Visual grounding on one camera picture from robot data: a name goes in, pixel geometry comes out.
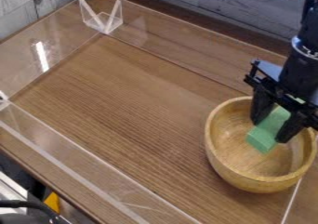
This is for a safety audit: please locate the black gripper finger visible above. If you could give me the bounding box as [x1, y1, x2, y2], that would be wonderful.
[250, 87, 274, 125]
[276, 111, 308, 143]

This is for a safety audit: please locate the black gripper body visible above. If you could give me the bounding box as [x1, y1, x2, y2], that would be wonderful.
[244, 36, 318, 130]

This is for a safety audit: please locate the green rectangular block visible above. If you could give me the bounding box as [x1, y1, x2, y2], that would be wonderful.
[246, 106, 292, 153]

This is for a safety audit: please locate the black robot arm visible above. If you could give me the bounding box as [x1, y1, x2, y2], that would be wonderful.
[245, 0, 318, 143]

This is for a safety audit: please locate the brown wooden bowl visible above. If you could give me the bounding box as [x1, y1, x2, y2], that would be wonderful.
[204, 97, 318, 193]

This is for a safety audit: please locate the black device with yellow label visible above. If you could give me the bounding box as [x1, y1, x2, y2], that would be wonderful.
[27, 190, 91, 224]

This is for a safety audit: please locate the clear acrylic corner bracket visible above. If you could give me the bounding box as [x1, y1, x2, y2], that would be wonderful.
[79, 0, 123, 34]

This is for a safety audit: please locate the clear acrylic front wall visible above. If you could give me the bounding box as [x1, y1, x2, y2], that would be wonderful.
[0, 91, 201, 224]

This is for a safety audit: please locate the black cable lower left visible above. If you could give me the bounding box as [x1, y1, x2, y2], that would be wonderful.
[0, 199, 61, 224]

